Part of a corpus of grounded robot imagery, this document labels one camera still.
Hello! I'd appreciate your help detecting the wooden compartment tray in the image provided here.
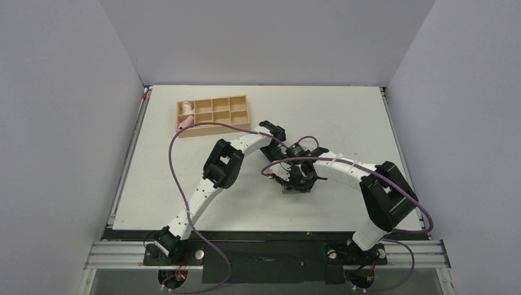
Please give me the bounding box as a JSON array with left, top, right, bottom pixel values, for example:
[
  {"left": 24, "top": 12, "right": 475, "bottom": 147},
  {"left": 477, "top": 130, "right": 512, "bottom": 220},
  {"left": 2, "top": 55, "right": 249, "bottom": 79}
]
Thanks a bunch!
[{"left": 175, "top": 95, "right": 251, "bottom": 138}]

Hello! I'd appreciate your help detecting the grey beige underwear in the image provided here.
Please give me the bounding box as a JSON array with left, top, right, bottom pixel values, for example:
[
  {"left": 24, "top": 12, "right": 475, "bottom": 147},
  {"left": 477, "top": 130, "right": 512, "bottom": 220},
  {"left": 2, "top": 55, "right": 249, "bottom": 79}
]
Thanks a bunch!
[{"left": 281, "top": 187, "right": 302, "bottom": 195}]

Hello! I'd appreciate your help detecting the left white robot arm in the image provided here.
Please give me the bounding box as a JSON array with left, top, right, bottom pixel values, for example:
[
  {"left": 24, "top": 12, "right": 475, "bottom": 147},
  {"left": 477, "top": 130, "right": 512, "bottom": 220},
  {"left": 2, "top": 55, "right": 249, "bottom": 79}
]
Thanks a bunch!
[{"left": 154, "top": 120, "right": 286, "bottom": 264}]

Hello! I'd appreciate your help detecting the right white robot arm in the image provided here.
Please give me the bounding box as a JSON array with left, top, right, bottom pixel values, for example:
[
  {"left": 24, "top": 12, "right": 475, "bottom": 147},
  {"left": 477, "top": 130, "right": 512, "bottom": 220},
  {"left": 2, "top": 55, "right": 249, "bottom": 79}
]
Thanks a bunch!
[{"left": 279, "top": 144, "right": 418, "bottom": 262}]

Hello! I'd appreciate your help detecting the pink rolled underwear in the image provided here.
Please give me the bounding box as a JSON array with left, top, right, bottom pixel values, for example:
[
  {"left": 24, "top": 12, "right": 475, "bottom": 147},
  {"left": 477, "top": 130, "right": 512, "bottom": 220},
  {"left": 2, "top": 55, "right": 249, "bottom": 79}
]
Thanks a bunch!
[{"left": 178, "top": 115, "right": 195, "bottom": 130}]

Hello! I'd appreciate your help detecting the white rolled underwear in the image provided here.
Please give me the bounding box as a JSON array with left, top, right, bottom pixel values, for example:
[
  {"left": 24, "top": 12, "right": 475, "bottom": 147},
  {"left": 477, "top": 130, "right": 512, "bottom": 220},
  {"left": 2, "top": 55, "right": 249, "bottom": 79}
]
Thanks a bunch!
[{"left": 181, "top": 101, "right": 194, "bottom": 115}]

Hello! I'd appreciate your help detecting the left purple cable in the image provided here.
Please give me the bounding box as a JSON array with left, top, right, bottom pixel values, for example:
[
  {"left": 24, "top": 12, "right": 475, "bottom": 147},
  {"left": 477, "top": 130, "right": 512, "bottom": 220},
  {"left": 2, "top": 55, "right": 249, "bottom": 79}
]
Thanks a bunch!
[{"left": 160, "top": 122, "right": 320, "bottom": 295}]

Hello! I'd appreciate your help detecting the purple cable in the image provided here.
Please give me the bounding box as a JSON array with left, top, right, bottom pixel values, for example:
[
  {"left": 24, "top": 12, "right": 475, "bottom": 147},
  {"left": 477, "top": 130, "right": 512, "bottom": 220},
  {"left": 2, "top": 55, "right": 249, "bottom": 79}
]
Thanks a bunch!
[
  {"left": 160, "top": 122, "right": 320, "bottom": 295},
  {"left": 261, "top": 156, "right": 435, "bottom": 293}
]

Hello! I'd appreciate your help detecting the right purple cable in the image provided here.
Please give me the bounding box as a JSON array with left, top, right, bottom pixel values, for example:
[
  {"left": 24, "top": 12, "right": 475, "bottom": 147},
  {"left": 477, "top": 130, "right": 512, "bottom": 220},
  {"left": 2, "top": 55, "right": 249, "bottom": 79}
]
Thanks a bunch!
[{"left": 261, "top": 156, "right": 435, "bottom": 293}]

